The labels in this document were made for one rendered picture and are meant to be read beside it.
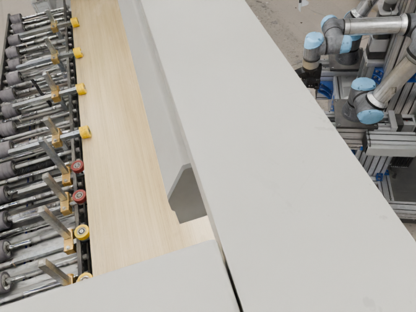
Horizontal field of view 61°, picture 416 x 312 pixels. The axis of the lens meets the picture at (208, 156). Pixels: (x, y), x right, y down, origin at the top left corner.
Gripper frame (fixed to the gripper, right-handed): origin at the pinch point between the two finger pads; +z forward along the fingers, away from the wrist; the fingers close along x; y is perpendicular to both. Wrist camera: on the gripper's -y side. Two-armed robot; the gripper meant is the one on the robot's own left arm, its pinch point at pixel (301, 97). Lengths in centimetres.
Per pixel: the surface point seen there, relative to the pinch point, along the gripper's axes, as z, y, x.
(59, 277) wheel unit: 34, -112, -90
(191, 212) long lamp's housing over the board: -100, -21, -120
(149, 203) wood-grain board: 42, -80, -43
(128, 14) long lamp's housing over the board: -105, -32, -96
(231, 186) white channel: -114, -16, -126
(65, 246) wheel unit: 48, -123, -69
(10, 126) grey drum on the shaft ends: 47, -201, 16
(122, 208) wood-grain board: 42, -95, -47
